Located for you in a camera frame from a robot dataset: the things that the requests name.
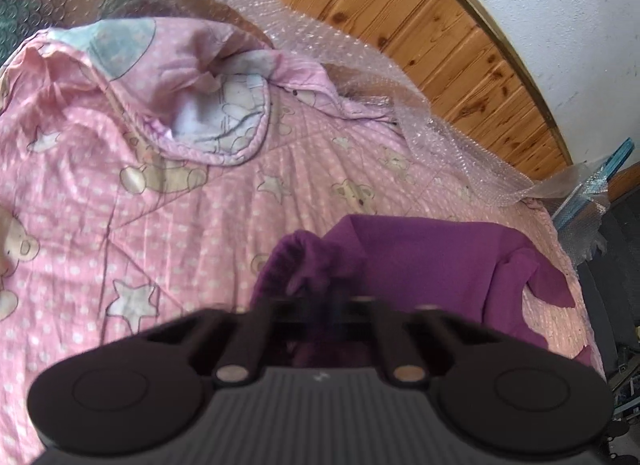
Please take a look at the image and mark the teal mattress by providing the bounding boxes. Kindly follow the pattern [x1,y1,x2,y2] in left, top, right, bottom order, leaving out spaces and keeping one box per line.
[0,0,51,63]

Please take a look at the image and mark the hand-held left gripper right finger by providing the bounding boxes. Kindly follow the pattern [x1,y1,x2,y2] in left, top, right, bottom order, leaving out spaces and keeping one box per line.
[337,295,483,388]

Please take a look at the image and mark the blue framed panels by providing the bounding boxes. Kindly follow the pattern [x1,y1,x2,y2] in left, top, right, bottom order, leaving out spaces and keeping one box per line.
[551,138,637,227]

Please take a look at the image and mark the wooden headboard panel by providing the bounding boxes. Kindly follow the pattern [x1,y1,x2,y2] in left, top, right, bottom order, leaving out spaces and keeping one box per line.
[215,0,574,182]

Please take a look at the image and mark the purple garment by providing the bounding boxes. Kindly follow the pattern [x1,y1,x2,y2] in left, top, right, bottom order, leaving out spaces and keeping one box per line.
[250,214,593,372]

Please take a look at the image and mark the dark grey chair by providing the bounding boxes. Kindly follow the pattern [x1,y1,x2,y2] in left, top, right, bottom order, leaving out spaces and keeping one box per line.
[575,195,640,398]

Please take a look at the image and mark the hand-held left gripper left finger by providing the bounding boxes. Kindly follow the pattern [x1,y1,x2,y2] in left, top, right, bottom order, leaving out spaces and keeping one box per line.
[145,295,331,389]

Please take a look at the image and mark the clear bubble wrap sheet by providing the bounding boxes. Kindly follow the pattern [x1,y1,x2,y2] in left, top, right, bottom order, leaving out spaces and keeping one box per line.
[0,0,618,208]

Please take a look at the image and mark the pink bear-print quilt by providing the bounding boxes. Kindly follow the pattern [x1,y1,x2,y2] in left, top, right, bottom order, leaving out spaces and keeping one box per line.
[0,15,603,465]

